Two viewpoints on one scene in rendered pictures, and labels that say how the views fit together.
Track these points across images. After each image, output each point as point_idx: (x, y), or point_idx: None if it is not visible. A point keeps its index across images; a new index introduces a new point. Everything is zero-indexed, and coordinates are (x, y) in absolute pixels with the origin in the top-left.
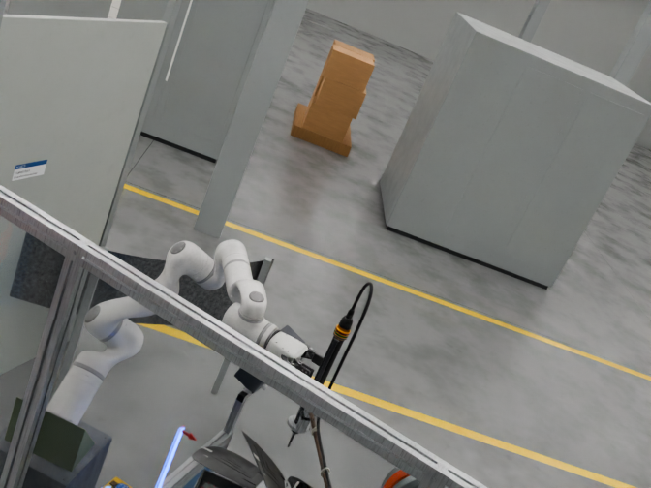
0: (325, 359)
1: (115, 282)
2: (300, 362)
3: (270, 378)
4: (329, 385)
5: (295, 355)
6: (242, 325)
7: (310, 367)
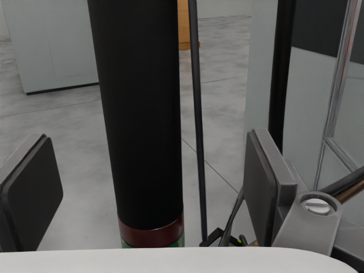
0: (197, 27)
1: None
2: (301, 206)
3: None
4: (288, 73)
5: (310, 255)
6: None
7: (268, 141)
